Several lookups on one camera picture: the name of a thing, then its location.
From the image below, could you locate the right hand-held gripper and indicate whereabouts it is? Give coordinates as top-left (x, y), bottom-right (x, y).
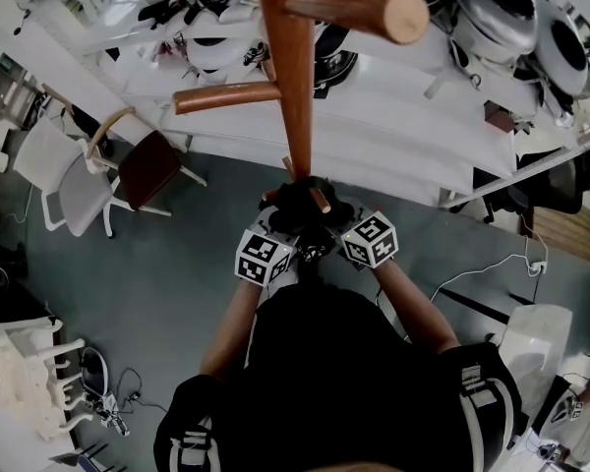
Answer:
top-left (326, 199), bottom-right (399, 269)

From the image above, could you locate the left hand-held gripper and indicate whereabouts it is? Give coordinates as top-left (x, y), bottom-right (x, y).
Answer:
top-left (234, 206), bottom-right (301, 288)

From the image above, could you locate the brown wooden coat rack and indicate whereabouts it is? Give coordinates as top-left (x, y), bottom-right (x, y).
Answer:
top-left (171, 0), bottom-right (432, 214)

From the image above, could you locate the person's right forearm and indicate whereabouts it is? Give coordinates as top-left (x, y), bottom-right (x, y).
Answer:
top-left (371, 262), bottom-right (461, 354)

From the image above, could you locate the person's left forearm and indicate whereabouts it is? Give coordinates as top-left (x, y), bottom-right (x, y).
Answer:
top-left (198, 276), bottom-right (262, 383)

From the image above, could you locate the person's body in black clothes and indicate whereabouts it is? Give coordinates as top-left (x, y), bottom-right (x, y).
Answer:
top-left (152, 258), bottom-right (530, 472)

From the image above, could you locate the wooden chair with brown seat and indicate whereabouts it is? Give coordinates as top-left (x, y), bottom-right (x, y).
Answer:
top-left (86, 107), bottom-right (208, 218)

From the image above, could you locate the small brown box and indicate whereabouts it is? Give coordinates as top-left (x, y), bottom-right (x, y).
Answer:
top-left (484, 99), bottom-right (515, 135)

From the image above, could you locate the white office chair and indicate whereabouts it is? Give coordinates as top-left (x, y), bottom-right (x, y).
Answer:
top-left (12, 117), bottom-right (124, 239)

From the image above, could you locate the grey stone counter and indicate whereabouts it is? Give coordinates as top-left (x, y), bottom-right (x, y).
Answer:
top-left (491, 304), bottom-right (590, 469)

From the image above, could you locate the black office chair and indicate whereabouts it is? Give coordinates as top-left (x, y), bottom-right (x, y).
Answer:
top-left (471, 147), bottom-right (590, 225)

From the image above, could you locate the wooden slat platform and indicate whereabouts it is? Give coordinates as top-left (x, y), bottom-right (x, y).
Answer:
top-left (530, 206), bottom-right (590, 266)

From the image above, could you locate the black oval floor device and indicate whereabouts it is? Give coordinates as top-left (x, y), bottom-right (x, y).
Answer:
top-left (80, 346), bottom-right (110, 397)

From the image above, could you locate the white jointed floor device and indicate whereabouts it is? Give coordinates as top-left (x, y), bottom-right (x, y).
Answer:
top-left (86, 393), bottom-right (132, 438)

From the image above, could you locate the white and black device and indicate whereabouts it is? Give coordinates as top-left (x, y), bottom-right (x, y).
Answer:
top-left (545, 375), bottom-right (590, 442)

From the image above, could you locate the white ornate table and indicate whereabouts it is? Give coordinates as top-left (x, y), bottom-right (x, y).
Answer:
top-left (0, 316), bottom-right (92, 443)

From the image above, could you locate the white power cable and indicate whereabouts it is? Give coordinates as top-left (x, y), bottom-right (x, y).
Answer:
top-left (430, 213), bottom-right (550, 304)

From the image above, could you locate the black floor cable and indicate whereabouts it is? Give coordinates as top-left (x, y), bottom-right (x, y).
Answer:
top-left (115, 367), bottom-right (168, 412)

